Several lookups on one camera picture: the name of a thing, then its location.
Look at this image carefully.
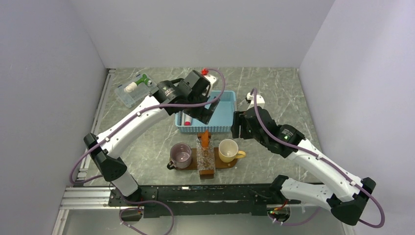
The light blue plastic basket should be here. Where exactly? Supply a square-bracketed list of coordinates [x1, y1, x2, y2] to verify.
[174, 91, 237, 134]

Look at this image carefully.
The yellow mug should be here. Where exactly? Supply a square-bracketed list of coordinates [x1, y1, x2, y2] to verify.
[218, 139, 246, 163]

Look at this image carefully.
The clear acrylic holder wooden base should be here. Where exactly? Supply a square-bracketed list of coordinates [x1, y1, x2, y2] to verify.
[196, 133, 215, 180]

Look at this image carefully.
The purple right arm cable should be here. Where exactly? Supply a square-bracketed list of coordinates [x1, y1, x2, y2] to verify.
[251, 88, 386, 229]

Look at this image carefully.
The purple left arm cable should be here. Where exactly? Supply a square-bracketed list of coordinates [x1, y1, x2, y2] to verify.
[69, 68, 227, 186]

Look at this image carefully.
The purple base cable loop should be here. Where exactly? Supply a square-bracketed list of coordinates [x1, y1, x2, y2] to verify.
[118, 199, 176, 235]

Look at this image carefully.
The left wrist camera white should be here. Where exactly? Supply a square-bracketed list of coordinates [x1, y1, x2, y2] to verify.
[201, 68, 218, 96]

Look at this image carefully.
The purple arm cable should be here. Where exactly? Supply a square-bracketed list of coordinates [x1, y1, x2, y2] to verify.
[69, 68, 227, 186]
[251, 88, 386, 229]

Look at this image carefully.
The brown oval wooden tray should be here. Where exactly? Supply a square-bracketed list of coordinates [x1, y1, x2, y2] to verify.
[167, 147, 238, 170]

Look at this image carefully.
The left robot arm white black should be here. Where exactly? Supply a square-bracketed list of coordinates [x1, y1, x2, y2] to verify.
[84, 69, 225, 206]

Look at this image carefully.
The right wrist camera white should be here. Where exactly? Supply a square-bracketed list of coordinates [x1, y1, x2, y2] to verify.
[245, 92, 266, 111]

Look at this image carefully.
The orange toothpaste tube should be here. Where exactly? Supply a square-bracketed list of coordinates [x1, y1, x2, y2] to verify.
[199, 130, 210, 148]

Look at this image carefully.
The green white toy bottle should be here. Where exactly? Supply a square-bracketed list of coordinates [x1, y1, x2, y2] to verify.
[124, 74, 153, 93]

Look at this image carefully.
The purple grey mug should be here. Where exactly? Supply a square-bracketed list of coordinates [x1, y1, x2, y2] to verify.
[166, 143, 192, 170]

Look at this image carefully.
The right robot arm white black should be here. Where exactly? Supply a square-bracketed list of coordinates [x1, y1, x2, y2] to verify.
[231, 107, 376, 226]

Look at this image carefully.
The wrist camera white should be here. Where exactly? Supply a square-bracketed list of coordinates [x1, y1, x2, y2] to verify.
[201, 68, 218, 96]
[245, 92, 266, 111]

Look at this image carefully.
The white toothpaste tube red cap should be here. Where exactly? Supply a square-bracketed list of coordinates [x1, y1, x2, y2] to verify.
[182, 113, 192, 126]

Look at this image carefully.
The clear plastic storage box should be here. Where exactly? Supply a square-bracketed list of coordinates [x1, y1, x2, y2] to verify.
[115, 75, 156, 108]

